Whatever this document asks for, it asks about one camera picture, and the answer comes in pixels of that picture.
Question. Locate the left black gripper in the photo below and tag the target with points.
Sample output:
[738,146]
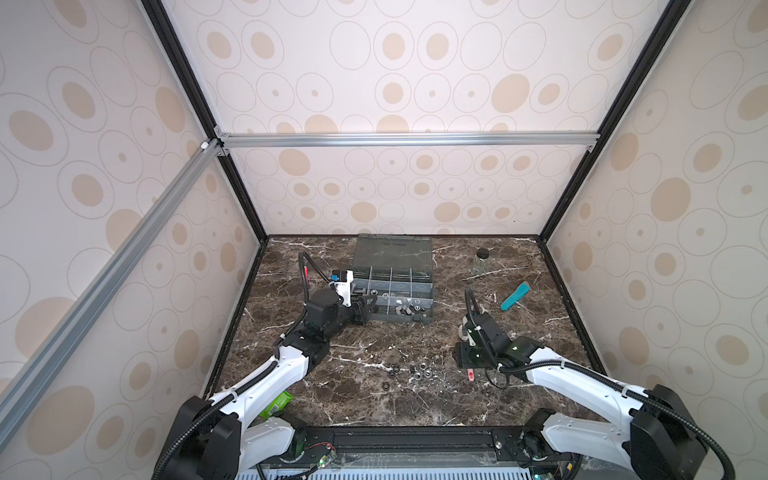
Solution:
[358,309]

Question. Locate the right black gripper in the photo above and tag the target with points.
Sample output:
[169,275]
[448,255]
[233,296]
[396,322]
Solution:
[460,355]

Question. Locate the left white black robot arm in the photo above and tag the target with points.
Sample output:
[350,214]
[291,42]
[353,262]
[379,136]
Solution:
[252,402]

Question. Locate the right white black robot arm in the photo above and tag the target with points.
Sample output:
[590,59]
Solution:
[650,432]

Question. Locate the cluster of silver hex nuts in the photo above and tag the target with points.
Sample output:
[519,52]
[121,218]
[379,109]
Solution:
[412,372]

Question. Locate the wing nuts inside organizer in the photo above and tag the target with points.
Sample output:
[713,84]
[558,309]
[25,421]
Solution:
[390,306]

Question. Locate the small black-lidded glass jar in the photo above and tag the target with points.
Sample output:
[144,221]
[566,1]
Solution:
[481,259]

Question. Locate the grey compartment organizer box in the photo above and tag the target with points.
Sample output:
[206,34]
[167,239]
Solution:
[397,264]

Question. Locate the green plastic packet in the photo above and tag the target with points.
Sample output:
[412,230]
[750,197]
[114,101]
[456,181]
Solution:
[276,405]

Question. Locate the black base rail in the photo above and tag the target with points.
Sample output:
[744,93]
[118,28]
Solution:
[434,447]

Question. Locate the horizontal aluminium frame bar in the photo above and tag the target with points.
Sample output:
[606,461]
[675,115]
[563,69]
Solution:
[426,139]

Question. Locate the left diagonal aluminium frame bar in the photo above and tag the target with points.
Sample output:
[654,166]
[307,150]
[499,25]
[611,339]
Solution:
[40,371]

